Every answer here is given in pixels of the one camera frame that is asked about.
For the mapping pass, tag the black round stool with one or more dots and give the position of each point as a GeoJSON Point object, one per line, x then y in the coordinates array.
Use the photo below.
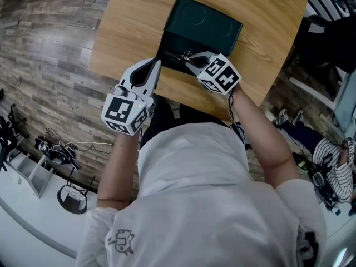
{"type": "Point", "coordinates": [73, 200]}

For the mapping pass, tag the white slatted chair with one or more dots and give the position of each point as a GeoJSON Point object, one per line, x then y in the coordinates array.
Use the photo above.
{"type": "Point", "coordinates": [328, 1]}

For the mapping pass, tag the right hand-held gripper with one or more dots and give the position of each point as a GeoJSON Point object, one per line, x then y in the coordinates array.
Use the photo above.
{"type": "Point", "coordinates": [222, 74]}

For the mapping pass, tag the white shelf unit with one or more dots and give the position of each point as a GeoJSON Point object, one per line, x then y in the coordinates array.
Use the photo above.
{"type": "Point", "coordinates": [30, 174]}

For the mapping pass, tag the small metal tool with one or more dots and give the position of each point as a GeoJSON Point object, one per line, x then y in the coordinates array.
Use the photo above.
{"type": "Point", "coordinates": [176, 55]}

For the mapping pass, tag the person's left forearm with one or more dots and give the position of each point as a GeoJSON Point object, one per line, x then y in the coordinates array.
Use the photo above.
{"type": "Point", "coordinates": [116, 165]}

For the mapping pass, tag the person's white shirt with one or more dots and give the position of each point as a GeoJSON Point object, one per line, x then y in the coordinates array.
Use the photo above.
{"type": "Point", "coordinates": [200, 199]}

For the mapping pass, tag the dark green container box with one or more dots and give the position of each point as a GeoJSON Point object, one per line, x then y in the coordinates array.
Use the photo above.
{"type": "Point", "coordinates": [200, 21]}

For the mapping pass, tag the person's dark trousers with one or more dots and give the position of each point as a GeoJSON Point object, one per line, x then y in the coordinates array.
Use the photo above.
{"type": "Point", "coordinates": [167, 115]}

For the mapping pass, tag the black folding chair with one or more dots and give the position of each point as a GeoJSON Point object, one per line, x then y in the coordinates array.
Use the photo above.
{"type": "Point", "coordinates": [7, 140]}

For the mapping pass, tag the person's right forearm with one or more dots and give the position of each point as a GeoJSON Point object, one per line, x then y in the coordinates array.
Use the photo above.
{"type": "Point", "coordinates": [264, 138]}

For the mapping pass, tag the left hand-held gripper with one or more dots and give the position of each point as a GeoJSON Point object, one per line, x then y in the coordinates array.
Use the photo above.
{"type": "Point", "coordinates": [122, 111]}

